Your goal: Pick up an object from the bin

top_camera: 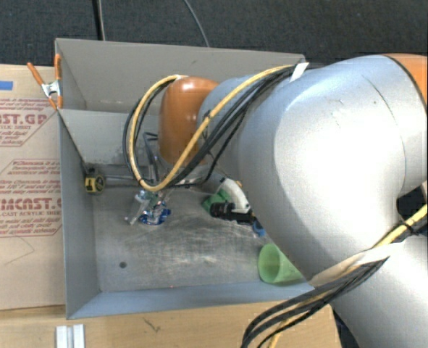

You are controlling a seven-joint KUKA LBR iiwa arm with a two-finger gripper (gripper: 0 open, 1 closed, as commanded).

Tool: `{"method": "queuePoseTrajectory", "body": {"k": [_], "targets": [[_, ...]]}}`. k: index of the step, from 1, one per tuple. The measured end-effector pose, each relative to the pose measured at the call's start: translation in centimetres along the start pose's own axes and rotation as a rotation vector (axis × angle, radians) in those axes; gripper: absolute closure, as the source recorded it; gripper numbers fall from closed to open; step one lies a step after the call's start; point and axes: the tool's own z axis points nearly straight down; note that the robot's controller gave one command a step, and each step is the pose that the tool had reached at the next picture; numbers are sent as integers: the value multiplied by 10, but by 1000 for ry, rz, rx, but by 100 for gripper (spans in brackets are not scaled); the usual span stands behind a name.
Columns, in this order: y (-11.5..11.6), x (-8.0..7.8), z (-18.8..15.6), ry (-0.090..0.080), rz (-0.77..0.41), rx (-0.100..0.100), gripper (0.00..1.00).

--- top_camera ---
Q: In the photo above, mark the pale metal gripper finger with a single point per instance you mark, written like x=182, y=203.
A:
x=149, y=209
x=135, y=209

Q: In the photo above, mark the yellow and black tape measure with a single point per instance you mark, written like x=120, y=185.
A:
x=95, y=184

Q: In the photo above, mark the grey metal bin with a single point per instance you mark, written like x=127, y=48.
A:
x=177, y=256

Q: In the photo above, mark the green rounded object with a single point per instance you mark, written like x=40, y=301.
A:
x=215, y=198

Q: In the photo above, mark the brown cardboard board red print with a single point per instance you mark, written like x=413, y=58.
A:
x=25, y=194

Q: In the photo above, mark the small blue object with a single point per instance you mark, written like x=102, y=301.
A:
x=259, y=229

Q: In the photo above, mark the green plastic cup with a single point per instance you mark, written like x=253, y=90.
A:
x=276, y=265

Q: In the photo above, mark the black cylinder on white bracket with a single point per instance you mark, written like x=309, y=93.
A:
x=231, y=209

